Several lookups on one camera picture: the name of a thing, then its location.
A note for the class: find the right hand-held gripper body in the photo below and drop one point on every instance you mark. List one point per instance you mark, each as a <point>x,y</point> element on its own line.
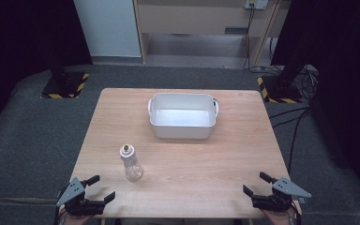
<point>279,195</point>

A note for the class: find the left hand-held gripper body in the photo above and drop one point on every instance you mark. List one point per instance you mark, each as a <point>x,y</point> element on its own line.
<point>75,197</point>

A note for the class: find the clear bottle with white cap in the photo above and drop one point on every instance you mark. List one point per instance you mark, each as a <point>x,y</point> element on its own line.
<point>131,164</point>

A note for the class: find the white plastic basin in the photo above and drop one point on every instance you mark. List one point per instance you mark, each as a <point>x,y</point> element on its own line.
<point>183,115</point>

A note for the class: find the person's right hand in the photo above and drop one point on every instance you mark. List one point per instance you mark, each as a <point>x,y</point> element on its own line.
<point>279,217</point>

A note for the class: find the person's left hand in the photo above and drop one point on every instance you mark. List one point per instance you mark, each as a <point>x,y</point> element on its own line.
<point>72,218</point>

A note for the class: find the wooden table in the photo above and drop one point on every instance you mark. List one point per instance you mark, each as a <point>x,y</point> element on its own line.
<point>181,168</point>

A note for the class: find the black stand with striped base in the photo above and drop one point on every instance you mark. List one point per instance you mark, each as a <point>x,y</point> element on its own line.
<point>65,82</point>
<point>282,87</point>

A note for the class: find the black curtain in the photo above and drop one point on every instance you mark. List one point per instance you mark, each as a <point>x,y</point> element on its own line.
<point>340,78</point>
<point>22,47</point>

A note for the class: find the white panel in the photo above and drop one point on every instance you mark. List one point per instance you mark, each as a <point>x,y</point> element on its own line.
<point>107,28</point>

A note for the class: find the wooden cabinet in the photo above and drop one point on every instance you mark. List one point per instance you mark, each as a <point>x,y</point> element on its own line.
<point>206,25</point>

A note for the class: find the white wall socket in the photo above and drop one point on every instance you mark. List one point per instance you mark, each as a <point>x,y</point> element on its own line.
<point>256,3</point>

